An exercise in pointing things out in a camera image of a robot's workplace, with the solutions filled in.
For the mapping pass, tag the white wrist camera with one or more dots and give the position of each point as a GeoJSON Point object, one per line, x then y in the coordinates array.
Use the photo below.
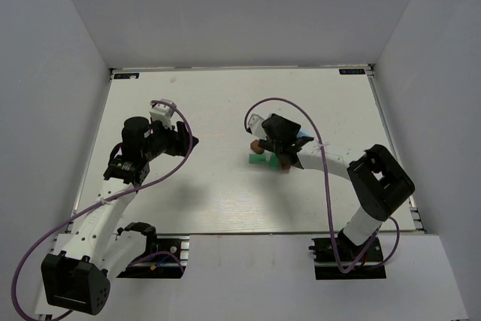
{"type": "Point", "coordinates": [255, 126]}
{"type": "Point", "coordinates": [162, 112]}

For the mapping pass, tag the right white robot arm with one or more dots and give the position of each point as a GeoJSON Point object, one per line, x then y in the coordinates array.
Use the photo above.
{"type": "Point", "coordinates": [380, 183]}

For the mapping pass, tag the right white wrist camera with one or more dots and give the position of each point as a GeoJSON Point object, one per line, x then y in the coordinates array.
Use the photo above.
{"type": "Point", "coordinates": [255, 126]}

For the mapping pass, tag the left blue corner label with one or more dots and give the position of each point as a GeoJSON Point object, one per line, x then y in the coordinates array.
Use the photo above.
{"type": "Point", "coordinates": [126, 76]}

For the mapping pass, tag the blue plastic box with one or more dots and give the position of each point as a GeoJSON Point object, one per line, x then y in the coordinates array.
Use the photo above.
{"type": "Point", "coordinates": [304, 136]}

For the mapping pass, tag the green flat block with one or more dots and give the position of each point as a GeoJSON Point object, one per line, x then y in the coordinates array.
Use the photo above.
{"type": "Point", "coordinates": [257, 159]}

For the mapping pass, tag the brown cube block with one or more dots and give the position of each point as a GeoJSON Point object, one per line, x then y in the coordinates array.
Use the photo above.
{"type": "Point", "coordinates": [255, 147]}

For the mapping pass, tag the green long block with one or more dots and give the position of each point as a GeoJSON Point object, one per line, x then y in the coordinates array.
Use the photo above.
{"type": "Point", "coordinates": [274, 162]}

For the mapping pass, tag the right blue corner label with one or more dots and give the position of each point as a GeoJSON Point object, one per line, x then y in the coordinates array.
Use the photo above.
{"type": "Point", "coordinates": [352, 71]}

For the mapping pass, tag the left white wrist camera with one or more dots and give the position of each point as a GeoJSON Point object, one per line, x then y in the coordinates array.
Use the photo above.
{"type": "Point", "coordinates": [162, 112]}

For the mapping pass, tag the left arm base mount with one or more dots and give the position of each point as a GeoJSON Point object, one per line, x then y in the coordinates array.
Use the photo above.
{"type": "Point", "coordinates": [157, 261]}

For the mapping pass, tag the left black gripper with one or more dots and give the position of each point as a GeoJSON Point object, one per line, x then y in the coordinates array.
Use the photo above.
{"type": "Point", "coordinates": [181, 139]}

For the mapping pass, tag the blue corner label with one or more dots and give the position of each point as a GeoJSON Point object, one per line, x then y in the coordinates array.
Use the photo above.
{"type": "Point", "coordinates": [352, 71]}
{"type": "Point", "coordinates": [126, 76]}

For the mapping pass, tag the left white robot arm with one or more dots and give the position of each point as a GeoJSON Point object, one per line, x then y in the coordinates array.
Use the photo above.
{"type": "Point", "coordinates": [79, 276]}

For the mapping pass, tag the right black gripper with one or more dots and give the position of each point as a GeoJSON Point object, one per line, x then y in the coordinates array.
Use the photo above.
{"type": "Point", "coordinates": [282, 149]}

